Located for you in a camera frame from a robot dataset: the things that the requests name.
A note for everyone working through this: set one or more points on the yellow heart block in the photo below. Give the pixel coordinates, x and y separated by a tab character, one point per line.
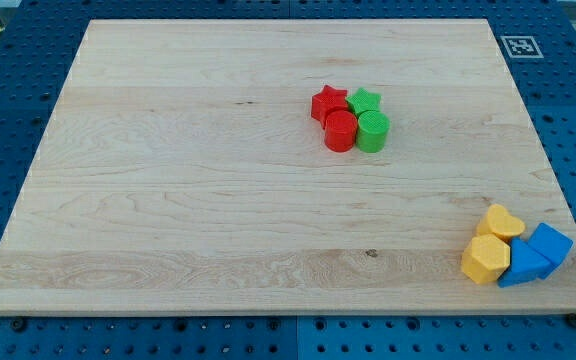
498	221

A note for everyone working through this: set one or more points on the blue cube block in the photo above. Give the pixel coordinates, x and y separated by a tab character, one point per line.
552	244

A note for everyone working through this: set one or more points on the red cylinder block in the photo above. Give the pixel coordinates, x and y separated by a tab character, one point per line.
340	130

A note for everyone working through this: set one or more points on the red star block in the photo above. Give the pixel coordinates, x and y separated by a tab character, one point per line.
327	101

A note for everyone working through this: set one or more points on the green cylinder block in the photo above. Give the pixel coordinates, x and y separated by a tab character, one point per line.
373	128

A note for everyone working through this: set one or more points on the green star block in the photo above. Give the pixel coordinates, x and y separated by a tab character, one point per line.
362	101

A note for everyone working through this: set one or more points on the yellow hexagon block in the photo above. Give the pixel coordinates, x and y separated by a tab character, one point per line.
485	259

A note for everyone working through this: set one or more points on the blue triangle block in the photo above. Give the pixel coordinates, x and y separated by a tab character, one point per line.
526	264

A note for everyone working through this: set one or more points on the white fiducial marker tag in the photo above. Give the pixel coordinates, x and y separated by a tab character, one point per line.
521	47

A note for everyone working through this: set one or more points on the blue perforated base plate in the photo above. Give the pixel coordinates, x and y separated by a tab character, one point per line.
36	50

